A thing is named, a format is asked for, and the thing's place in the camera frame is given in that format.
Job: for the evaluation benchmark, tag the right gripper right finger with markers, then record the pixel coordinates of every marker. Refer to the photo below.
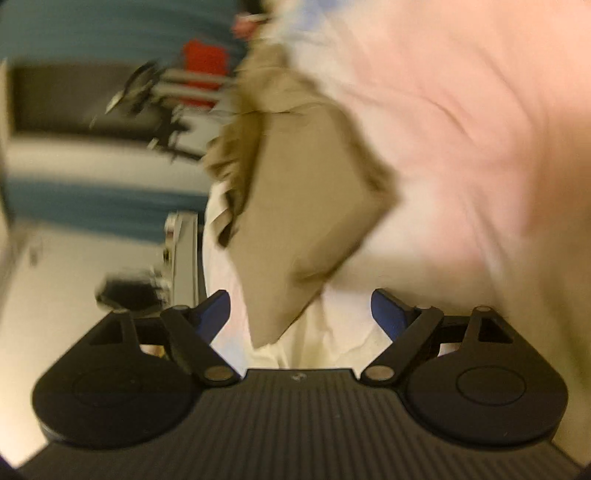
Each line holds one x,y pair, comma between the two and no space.
470,379

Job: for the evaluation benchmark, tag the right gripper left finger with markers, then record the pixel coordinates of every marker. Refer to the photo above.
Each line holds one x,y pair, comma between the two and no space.
129,380

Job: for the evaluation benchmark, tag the tan t-shirt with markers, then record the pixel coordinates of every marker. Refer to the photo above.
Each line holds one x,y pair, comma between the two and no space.
301,190

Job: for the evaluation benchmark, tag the white vanity desk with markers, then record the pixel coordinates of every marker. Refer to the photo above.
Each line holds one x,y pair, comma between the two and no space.
181,258

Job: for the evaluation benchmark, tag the blue curtain left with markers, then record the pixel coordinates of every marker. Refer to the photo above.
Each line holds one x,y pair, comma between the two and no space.
132,213

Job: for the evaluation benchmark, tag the blue curtain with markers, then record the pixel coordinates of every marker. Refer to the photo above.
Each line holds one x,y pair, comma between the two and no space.
132,213
114,30

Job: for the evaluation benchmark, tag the pastel bed duvet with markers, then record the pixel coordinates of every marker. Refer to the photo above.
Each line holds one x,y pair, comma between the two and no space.
481,111

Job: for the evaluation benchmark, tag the garment steamer stand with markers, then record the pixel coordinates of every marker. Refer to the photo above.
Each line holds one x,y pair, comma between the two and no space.
169,92

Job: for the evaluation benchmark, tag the red cloth on stand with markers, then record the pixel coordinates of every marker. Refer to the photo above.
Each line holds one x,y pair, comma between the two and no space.
203,58

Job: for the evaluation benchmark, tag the blue curtain right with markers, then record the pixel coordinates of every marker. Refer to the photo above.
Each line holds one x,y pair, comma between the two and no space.
114,30

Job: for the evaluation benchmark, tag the wavy black frame mirror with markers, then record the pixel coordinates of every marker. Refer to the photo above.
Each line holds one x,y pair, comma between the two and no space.
140,292

